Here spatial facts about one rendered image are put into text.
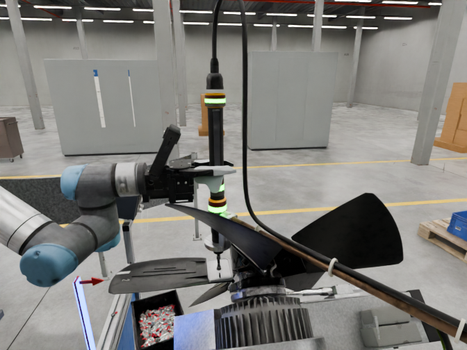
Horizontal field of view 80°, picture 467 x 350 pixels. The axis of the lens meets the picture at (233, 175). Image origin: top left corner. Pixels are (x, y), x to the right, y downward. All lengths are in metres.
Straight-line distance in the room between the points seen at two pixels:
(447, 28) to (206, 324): 6.36
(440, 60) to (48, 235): 6.48
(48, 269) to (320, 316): 0.58
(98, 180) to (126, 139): 6.22
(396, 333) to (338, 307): 0.12
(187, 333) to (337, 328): 0.38
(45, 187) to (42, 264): 2.01
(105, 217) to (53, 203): 1.94
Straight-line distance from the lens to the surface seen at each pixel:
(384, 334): 0.76
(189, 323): 0.87
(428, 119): 6.64
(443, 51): 6.62
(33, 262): 0.58
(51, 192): 2.57
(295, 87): 6.92
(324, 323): 0.77
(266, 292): 0.70
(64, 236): 0.60
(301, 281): 0.99
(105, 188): 0.64
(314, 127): 7.22
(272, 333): 0.66
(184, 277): 0.74
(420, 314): 0.49
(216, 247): 0.69
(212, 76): 0.60
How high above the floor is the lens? 1.65
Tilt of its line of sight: 19 degrees down
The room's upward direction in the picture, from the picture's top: straight up
